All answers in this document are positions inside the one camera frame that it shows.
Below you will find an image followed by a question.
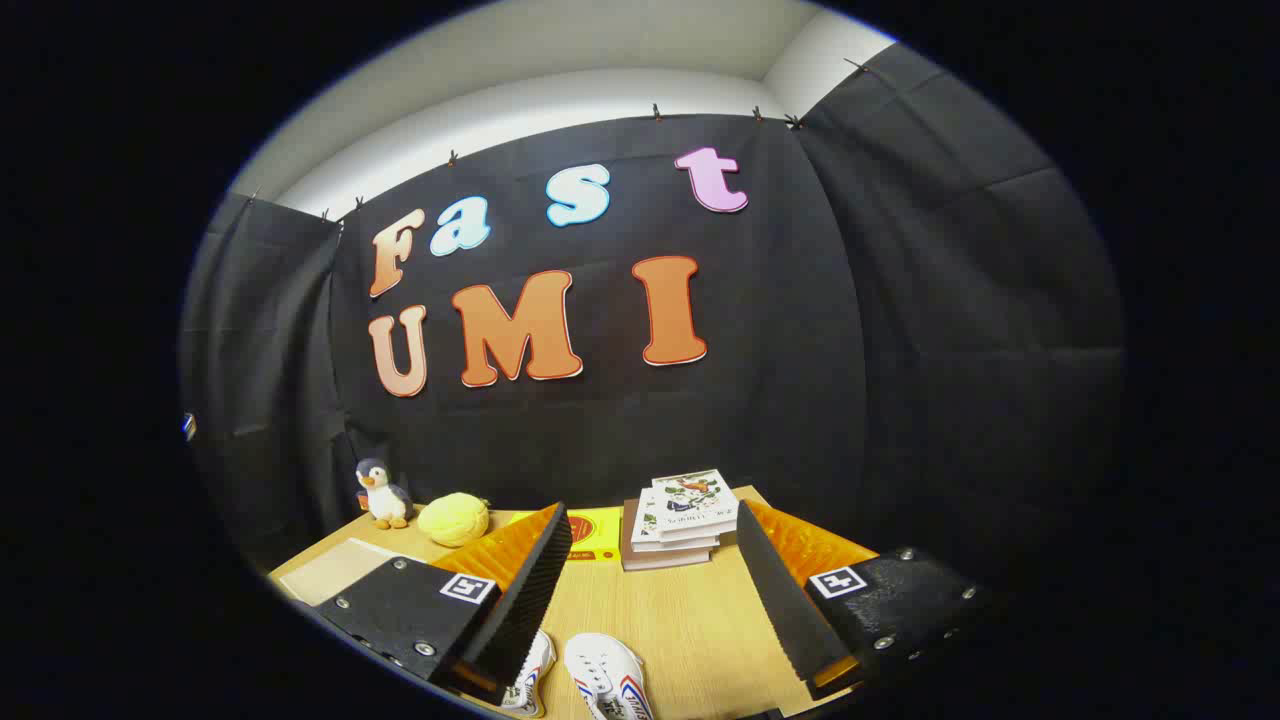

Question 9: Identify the yellow fluffy plush ball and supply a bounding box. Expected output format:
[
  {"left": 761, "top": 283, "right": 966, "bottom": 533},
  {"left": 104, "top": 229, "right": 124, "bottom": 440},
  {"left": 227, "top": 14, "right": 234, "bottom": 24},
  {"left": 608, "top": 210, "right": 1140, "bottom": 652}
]
[{"left": 417, "top": 492, "right": 492, "bottom": 548}]

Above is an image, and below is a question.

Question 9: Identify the white canvas shoe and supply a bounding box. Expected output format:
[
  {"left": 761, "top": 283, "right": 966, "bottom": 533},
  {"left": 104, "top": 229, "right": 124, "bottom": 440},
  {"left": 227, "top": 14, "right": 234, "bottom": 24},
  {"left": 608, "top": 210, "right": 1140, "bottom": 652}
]
[
  {"left": 563, "top": 632, "right": 656, "bottom": 720},
  {"left": 500, "top": 630, "right": 557, "bottom": 719}
]

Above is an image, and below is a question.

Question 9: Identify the row of small cloth clips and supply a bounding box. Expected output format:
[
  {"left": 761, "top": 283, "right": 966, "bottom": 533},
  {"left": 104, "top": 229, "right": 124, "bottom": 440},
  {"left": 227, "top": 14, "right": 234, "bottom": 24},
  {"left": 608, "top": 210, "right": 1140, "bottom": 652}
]
[{"left": 245, "top": 58, "right": 873, "bottom": 221}]

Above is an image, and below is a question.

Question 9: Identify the beige fabric storage box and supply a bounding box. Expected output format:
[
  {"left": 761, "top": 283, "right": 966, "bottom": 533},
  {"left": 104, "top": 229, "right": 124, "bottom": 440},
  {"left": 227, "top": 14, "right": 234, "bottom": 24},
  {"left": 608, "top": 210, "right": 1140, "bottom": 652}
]
[{"left": 278, "top": 538, "right": 426, "bottom": 608}]

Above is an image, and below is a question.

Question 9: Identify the yellow book with red circle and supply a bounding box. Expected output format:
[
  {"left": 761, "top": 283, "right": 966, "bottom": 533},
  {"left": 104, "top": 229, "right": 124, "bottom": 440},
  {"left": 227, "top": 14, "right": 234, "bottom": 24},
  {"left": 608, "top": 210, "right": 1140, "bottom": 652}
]
[{"left": 505, "top": 507, "right": 623, "bottom": 563}]

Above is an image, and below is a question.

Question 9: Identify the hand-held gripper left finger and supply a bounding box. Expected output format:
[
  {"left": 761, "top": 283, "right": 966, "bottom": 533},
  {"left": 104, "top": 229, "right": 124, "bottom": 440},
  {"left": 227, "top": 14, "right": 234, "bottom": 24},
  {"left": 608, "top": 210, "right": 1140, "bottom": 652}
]
[{"left": 313, "top": 502, "right": 573, "bottom": 706}]

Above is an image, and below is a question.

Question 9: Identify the penguin plush toy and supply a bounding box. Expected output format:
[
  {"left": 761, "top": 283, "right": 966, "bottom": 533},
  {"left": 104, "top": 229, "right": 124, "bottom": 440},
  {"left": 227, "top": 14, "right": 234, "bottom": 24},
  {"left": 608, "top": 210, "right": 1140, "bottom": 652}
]
[{"left": 355, "top": 458, "right": 414, "bottom": 531}]

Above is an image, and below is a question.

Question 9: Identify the white illustrated cover book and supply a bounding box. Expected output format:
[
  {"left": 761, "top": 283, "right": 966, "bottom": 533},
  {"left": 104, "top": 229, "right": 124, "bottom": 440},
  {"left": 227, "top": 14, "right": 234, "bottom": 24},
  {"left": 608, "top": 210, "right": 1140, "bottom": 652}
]
[{"left": 652, "top": 469, "right": 739, "bottom": 536}]

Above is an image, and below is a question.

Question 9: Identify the white book with green print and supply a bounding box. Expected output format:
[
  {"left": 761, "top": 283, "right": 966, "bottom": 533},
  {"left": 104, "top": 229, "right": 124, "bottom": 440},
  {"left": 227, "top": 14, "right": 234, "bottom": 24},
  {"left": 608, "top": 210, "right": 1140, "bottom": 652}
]
[{"left": 632, "top": 488, "right": 721, "bottom": 553}]

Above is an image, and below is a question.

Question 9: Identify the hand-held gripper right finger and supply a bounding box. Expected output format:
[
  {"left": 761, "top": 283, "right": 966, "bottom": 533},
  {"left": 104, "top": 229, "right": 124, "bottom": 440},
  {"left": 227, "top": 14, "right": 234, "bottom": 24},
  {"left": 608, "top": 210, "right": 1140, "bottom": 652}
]
[{"left": 735, "top": 498, "right": 991, "bottom": 701}]

